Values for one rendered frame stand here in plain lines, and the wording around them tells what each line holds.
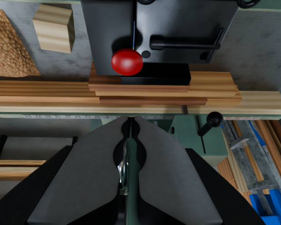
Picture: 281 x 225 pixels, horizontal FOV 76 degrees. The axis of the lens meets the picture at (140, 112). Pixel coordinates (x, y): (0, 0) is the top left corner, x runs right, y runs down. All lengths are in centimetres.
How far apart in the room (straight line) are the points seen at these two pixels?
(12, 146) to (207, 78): 299
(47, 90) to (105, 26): 25
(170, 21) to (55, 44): 17
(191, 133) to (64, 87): 26
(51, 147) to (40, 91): 256
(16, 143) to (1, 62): 283
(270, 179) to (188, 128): 89
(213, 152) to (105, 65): 19
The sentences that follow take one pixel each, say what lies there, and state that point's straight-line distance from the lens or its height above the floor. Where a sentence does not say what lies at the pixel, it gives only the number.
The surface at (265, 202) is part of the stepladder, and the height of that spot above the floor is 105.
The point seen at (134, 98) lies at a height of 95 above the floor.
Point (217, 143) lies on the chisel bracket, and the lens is 29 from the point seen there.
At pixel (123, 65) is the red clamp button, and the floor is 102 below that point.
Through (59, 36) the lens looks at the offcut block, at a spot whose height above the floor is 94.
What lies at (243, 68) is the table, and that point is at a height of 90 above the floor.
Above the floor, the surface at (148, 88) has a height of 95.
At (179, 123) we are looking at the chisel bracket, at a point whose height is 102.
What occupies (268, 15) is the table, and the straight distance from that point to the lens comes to 34.
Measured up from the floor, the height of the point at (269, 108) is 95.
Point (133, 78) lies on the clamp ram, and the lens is 23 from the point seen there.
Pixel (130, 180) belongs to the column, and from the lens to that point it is 48.
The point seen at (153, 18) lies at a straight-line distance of 18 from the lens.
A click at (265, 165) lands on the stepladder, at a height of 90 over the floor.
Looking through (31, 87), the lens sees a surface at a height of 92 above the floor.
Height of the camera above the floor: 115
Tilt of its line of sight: 33 degrees down
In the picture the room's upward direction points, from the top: 179 degrees clockwise
